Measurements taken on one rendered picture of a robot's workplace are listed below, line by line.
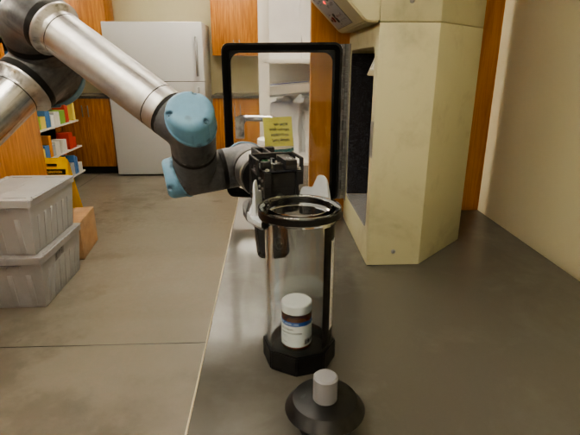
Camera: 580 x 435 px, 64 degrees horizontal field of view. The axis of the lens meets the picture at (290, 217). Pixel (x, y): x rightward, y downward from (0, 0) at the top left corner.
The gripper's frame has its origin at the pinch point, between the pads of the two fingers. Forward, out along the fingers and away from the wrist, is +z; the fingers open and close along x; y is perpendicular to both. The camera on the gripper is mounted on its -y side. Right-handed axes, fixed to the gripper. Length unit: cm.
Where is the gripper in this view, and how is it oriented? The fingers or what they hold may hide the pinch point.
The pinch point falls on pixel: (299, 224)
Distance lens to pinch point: 60.7
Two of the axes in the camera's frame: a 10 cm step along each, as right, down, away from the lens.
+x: 9.5, -0.9, 2.9
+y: 0.0, -9.5, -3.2
